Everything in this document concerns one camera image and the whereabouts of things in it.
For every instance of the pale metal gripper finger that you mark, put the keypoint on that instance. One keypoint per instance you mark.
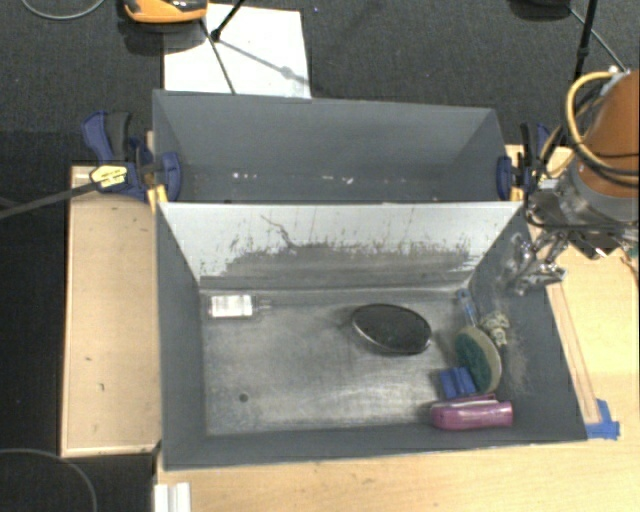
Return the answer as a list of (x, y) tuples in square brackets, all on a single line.
[(522, 252), (547, 274)]

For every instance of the black round disc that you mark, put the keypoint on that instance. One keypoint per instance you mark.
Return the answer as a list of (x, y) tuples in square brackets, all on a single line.
[(392, 330)]

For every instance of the grey metal bin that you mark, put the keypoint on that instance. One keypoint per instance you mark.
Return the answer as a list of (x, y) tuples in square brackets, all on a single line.
[(300, 380)]

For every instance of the purple stapler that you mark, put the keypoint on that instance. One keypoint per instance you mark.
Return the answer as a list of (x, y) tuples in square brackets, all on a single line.
[(472, 416)]

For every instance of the clear glass bottle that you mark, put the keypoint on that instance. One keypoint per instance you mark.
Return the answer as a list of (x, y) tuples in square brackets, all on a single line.
[(230, 306)]

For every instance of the green round scrub pad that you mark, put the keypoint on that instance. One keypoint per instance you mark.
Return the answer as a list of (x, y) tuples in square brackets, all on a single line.
[(475, 357)]

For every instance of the blue ribbed block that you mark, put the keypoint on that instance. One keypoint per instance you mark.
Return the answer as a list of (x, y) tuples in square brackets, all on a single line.
[(456, 382)]

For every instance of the beige small toy figure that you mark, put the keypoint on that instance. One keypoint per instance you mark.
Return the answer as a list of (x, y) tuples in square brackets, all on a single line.
[(495, 325)]

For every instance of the pale wood flat board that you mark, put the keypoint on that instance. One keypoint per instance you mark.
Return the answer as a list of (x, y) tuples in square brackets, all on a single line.
[(112, 310)]

